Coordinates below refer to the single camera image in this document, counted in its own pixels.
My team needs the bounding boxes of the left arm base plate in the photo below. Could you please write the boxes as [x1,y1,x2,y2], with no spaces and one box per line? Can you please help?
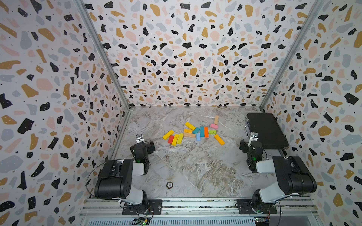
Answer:
[122,199,163,216]

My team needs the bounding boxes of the lime yellow block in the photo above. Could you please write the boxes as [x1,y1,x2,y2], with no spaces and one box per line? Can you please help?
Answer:
[177,133,184,144]

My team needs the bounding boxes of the tan wooden block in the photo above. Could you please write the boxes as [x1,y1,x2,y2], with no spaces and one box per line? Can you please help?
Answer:
[183,133,196,138]

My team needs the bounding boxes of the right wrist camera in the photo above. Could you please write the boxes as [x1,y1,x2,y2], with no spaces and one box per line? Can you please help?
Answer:
[248,132,258,147]

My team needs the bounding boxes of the orange block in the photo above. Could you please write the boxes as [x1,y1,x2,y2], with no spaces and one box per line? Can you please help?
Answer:
[204,127,209,137]

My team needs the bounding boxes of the red block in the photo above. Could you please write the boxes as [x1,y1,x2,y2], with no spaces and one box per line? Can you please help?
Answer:
[168,135,174,144]

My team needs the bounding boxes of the orange-yellow block right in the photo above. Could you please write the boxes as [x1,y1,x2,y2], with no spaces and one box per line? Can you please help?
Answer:
[214,134,225,146]

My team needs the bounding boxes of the pink block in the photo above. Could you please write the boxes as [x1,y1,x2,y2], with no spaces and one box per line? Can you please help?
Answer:
[210,124,218,130]

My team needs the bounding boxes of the aluminium front rail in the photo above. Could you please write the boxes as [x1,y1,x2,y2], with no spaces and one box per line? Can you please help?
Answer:
[80,197,318,218]

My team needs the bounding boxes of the circuit board with leds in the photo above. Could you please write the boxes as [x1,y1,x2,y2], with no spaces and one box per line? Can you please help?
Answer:
[131,218,150,226]

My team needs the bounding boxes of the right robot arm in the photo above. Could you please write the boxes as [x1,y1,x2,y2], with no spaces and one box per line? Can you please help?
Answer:
[237,140,317,214]

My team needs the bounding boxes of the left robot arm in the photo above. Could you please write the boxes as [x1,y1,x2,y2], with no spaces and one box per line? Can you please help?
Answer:
[90,140,155,210]

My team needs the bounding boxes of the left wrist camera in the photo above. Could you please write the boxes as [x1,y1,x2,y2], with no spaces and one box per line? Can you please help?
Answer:
[136,134,144,144]

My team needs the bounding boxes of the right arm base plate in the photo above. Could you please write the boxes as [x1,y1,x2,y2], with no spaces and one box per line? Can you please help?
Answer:
[236,199,278,215]

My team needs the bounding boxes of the teal block tilted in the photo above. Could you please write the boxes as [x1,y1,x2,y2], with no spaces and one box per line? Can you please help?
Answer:
[192,127,200,134]

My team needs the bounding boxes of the tan block upper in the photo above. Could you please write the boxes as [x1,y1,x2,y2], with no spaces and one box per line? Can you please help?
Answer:
[214,115,219,125]

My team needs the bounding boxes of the black briefcase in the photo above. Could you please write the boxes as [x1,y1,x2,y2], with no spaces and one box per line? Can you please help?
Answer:
[246,113,289,149]

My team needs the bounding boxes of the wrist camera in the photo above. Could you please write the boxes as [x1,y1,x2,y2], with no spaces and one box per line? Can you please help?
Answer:
[136,134,144,144]
[248,132,258,147]

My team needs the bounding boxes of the teal block upright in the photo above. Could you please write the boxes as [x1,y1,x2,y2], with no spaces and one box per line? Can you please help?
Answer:
[200,127,205,137]

